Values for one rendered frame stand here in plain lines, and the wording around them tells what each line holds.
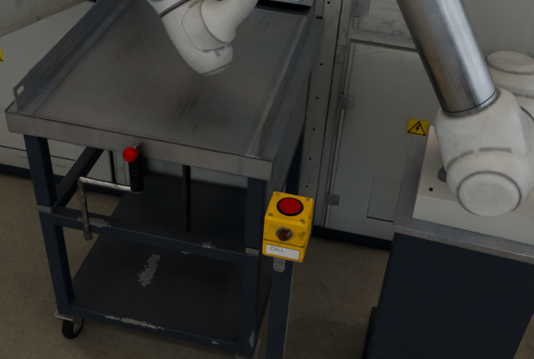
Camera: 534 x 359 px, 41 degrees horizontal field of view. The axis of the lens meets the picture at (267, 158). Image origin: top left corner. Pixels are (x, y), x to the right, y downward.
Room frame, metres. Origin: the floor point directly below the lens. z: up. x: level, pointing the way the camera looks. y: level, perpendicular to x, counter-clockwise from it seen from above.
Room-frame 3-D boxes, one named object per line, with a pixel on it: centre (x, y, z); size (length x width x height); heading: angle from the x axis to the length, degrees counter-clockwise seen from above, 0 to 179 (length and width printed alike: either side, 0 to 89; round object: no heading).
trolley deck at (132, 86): (1.56, 0.23, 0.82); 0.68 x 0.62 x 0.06; 169
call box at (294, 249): (0.98, -0.05, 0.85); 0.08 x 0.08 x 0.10; 79
